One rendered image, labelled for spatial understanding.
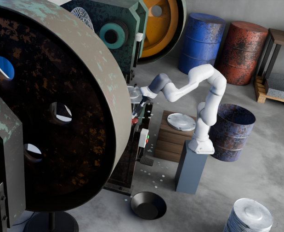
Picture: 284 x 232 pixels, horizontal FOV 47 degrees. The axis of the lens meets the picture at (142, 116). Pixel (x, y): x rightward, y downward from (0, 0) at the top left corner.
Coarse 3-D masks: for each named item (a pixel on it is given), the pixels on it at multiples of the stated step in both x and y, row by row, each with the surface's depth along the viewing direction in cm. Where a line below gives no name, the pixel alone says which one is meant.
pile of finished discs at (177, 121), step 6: (174, 114) 334; (180, 114) 336; (168, 120) 322; (174, 120) 324; (180, 120) 325; (186, 120) 327; (192, 120) 330; (174, 126) 313; (180, 126) 316; (186, 126) 318; (192, 126) 320
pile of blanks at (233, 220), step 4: (232, 208) 245; (232, 212) 241; (232, 216) 241; (236, 216) 235; (228, 220) 247; (232, 220) 240; (236, 220) 235; (240, 220) 232; (272, 220) 237; (228, 224) 246; (232, 224) 241; (236, 224) 236; (240, 224) 232; (244, 224) 230; (224, 228) 254; (228, 228) 245; (232, 228) 240; (236, 228) 236; (240, 228) 233; (244, 228) 231; (248, 228) 229; (252, 228) 228; (268, 228) 231
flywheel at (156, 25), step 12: (144, 0) 265; (156, 0) 263; (168, 0) 257; (168, 12) 265; (156, 24) 272; (168, 24) 270; (156, 36) 277; (168, 36) 271; (144, 48) 283; (156, 48) 278
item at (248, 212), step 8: (240, 200) 249; (248, 200) 251; (240, 208) 242; (248, 208) 243; (256, 208) 245; (264, 208) 246; (240, 216) 235; (248, 216) 236; (256, 216) 237; (264, 216) 239; (272, 216) 240; (248, 224) 230; (256, 224) 231; (264, 224) 232
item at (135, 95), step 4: (128, 88) 276; (132, 88) 277; (136, 88) 278; (132, 92) 270; (136, 92) 272; (140, 92) 273; (132, 96) 263; (136, 96) 265; (140, 96) 267; (132, 100) 259; (136, 100) 260; (140, 100) 261
